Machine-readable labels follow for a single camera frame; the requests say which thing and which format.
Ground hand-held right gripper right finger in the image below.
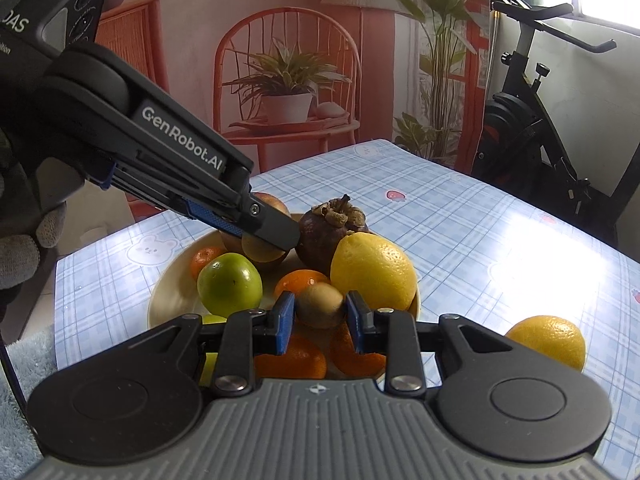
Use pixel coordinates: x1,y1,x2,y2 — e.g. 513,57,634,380
346,291,538,397

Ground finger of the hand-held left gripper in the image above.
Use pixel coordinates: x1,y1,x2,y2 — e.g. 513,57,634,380
175,199,247,239
114,160,302,252

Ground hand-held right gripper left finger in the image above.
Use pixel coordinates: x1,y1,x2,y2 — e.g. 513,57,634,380
107,291,297,397

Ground red apple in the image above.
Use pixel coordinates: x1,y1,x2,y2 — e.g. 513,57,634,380
220,191,292,273

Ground small brown round fruit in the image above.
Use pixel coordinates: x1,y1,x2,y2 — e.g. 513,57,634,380
296,281,348,330
241,232,290,265

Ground orange tangerine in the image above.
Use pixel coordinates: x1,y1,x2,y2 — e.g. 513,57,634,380
254,332,328,380
190,246,227,282
274,270,332,302
330,322,388,380

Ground dark red mangosteen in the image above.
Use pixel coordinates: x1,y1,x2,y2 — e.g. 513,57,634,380
295,194,371,278

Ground yellow lemon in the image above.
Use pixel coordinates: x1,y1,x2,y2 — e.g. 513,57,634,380
330,232,418,312
505,315,587,373

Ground green apple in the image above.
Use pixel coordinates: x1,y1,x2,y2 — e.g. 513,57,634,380
196,253,264,316
199,313,228,387

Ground yellow bowl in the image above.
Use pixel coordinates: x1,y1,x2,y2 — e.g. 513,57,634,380
147,212,421,382

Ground person's left hand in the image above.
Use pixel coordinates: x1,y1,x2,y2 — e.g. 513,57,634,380
0,127,69,323

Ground blue plaid tablecloth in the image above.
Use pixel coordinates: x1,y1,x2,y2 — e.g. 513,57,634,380
54,139,640,476

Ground light blue fluffy cloth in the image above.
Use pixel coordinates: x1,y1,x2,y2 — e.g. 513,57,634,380
0,329,58,466

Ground black exercise bike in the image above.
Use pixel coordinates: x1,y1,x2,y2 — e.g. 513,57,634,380
472,0,640,248

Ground black cable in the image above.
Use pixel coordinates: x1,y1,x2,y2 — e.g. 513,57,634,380
0,340,28,411

